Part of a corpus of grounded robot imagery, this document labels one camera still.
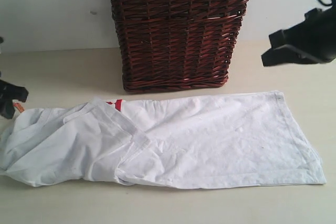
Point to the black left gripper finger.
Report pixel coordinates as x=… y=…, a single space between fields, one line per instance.
x=7 y=109
x=12 y=92

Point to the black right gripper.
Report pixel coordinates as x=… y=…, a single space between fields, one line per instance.
x=307 y=43

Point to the white t-shirt red lettering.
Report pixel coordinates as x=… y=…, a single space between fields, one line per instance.
x=206 y=142

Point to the dark red wicker basket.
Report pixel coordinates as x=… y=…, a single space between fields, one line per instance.
x=173 y=45

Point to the orange tape marker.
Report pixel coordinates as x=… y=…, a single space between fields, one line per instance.
x=18 y=107

